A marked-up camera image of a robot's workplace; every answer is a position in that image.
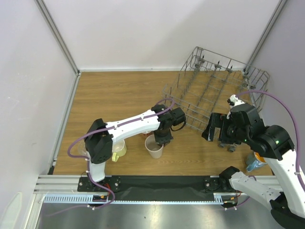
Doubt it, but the beige plastic cup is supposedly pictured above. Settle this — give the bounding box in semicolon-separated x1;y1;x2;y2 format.
144;135;164;159

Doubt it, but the clear plastic cup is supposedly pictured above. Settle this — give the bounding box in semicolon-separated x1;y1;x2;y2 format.
78;142;87;157

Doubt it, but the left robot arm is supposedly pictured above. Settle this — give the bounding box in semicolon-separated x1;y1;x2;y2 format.
84;104;186;191

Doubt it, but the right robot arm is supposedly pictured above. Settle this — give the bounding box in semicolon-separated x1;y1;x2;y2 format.
202;103;305;229

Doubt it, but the pink patterned mug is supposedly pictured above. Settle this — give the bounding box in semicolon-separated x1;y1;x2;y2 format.
142;131;153;137

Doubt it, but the blue mug orange inside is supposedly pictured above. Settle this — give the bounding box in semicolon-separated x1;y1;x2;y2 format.
245;152;267;172

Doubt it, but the yellow mug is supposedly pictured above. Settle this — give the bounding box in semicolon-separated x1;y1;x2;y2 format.
112;140;127;162

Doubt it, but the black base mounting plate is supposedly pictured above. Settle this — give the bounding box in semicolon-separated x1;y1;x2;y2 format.
77;175;235;193

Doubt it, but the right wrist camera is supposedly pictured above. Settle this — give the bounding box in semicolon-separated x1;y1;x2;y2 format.
227;94;245;109

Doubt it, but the grey wire dish rack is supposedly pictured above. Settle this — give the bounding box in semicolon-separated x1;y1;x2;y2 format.
163;47;270;133

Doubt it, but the grey cable duct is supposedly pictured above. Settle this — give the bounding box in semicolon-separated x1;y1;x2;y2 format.
44;193;233;204

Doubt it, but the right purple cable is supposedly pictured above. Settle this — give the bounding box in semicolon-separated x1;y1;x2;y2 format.
234;89;305;189

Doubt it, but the right aluminium frame post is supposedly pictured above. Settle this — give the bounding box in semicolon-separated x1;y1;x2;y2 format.
243;0;289;71

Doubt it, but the aluminium frame post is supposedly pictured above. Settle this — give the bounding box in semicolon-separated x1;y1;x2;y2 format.
243;0;289;71
34;0;80;76

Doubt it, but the left aluminium frame post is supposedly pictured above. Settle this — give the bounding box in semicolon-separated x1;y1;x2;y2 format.
34;0;80;76

